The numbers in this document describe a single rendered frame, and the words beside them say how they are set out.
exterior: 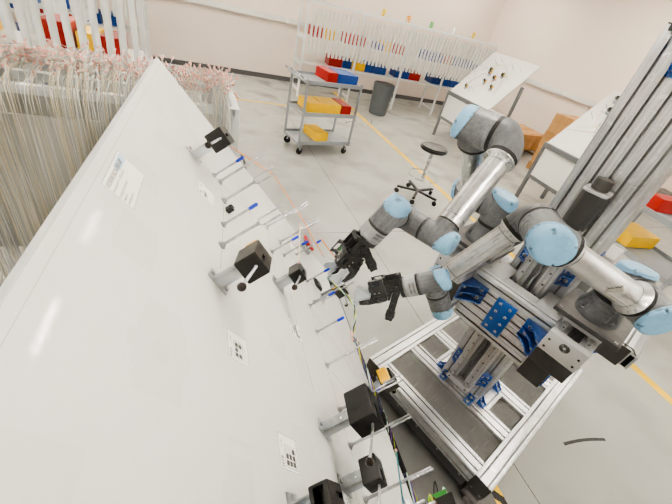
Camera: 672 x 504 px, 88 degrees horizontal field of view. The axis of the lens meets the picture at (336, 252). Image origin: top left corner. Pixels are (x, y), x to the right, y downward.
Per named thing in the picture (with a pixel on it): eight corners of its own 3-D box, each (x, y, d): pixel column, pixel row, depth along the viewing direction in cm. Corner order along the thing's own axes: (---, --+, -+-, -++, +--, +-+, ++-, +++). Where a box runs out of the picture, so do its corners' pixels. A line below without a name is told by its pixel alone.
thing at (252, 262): (195, 297, 49) (249, 266, 48) (213, 264, 59) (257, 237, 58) (216, 320, 50) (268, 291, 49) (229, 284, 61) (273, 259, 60)
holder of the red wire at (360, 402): (323, 478, 55) (383, 449, 54) (315, 407, 67) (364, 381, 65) (339, 491, 58) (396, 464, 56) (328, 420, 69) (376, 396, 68)
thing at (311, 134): (331, 141, 561) (346, 68, 498) (347, 154, 530) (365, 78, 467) (273, 141, 511) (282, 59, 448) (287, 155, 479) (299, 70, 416)
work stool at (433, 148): (388, 192, 451) (405, 141, 411) (410, 183, 491) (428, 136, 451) (424, 212, 427) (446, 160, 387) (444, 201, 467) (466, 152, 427)
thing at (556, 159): (574, 241, 451) (672, 112, 355) (513, 196, 537) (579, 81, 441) (610, 241, 477) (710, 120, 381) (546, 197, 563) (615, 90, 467)
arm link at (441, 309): (452, 299, 128) (446, 276, 123) (455, 321, 119) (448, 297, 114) (431, 302, 131) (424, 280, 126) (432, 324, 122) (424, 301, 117)
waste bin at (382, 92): (390, 117, 765) (399, 87, 729) (374, 116, 742) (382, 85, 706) (379, 110, 795) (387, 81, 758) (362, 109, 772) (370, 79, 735)
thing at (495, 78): (464, 157, 642) (508, 58, 546) (431, 134, 727) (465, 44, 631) (494, 160, 670) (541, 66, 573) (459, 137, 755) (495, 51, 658)
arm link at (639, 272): (622, 288, 126) (650, 259, 118) (642, 314, 115) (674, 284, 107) (590, 279, 127) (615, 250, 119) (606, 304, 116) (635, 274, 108)
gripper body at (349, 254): (327, 250, 109) (352, 223, 104) (347, 258, 115) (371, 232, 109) (335, 268, 104) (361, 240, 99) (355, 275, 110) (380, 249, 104)
